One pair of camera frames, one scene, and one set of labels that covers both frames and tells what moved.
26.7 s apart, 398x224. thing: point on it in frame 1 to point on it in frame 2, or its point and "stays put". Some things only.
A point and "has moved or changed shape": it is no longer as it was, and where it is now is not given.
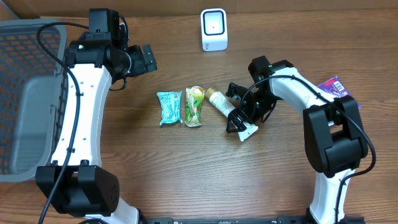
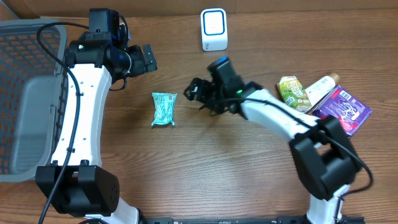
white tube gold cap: (225, 105) to (316, 90)
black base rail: (238, 220) stays put
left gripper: (140, 62) stays put
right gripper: (243, 112) to (206, 88)
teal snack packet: (170, 105) has moved or changed shape
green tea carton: (194, 99) has moved or changed shape
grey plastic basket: (33, 92) stays put
